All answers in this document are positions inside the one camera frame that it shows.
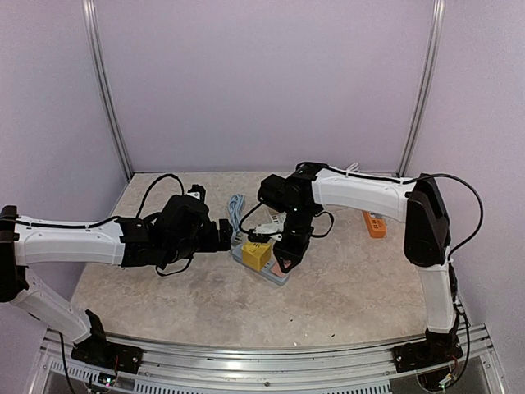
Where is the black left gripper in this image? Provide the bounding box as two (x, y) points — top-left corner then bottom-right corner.
(163, 218), (233, 264)

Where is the yellow cube socket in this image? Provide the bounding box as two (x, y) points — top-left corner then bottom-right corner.
(241, 241), (272, 272)

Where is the blue power strip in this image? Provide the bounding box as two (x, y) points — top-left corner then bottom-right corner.
(231, 245), (291, 286)

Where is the orange power strip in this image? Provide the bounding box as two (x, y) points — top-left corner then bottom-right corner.
(362, 211), (387, 239)

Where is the pink usb charger plug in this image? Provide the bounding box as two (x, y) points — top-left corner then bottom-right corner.
(271, 263), (287, 277)

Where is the white power strip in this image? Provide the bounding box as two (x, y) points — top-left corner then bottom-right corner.
(267, 209), (286, 224)

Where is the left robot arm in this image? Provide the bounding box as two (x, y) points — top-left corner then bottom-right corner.
(1, 185), (233, 365)

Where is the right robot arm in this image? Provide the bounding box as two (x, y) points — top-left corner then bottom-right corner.
(248, 162), (484, 371)

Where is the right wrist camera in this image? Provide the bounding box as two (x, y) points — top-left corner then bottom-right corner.
(248, 221), (284, 243)

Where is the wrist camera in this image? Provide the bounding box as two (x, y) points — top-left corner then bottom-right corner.
(248, 221), (284, 243)
(186, 184), (206, 202)

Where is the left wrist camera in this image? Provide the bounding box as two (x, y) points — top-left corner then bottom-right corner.
(186, 184), (206, 202)

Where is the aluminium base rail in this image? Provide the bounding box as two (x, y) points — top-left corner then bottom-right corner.
(39, 323), (505, 394)

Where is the left aluminium frame post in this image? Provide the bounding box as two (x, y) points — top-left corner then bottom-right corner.
(82, 0), (134, 183)

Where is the aluminium frame post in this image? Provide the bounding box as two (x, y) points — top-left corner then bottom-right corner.
(82, 0), (134, 183)
(396, 0), (446, 176)

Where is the right aluminium frame post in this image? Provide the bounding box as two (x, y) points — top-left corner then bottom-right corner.
(396, 0), (446, 176)

